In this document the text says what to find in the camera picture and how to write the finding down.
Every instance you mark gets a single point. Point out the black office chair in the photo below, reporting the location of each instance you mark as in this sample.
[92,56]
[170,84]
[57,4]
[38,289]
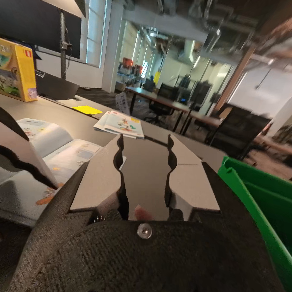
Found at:
[167,90]
[159,110]
[239,130]

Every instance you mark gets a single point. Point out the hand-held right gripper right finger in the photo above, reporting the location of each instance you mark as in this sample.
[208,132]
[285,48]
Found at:
[194,182]

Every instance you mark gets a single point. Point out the long wooden table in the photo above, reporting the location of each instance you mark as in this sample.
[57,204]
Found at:
[164,99]

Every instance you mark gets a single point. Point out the open lego instruction booklet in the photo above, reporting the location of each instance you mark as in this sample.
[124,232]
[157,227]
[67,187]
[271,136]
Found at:
[57,136]

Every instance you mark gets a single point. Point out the large black display screen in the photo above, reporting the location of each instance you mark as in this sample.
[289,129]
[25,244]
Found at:
[34,27]

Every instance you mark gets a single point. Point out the black flat box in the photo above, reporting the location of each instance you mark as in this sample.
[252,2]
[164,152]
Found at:
[59,86]

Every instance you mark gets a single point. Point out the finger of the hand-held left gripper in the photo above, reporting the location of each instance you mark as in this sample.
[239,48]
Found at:
[20,146]

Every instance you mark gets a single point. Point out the yellow paper sheet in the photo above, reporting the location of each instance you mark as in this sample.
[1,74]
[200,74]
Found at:
[87,110]

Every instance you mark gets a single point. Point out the grey screen stand pole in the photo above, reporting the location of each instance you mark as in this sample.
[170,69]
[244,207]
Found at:
[63,63]

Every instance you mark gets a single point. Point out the closed lego instruction booklet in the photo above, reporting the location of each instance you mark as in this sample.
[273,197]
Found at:
[100,124]
[125,125]

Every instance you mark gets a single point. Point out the person's right hand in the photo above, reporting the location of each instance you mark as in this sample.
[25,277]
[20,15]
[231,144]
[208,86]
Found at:
[142,214]

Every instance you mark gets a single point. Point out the yellow lego box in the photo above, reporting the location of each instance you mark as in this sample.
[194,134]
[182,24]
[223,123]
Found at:
[20,73]

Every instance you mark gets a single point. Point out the white printed sign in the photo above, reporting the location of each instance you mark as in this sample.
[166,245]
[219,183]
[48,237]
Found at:
[122,102]

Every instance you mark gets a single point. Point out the wooden pillar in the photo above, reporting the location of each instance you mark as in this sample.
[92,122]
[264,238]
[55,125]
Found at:
[237,75]

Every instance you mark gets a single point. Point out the yellow sign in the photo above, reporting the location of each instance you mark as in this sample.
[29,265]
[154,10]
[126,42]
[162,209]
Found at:
[156,77]

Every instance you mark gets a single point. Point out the stacked green plastic bins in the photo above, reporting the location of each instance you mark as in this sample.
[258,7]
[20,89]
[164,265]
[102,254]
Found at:
[262,200]

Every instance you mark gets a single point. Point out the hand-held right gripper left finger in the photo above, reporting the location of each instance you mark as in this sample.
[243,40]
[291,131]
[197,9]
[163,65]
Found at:
[98,182]

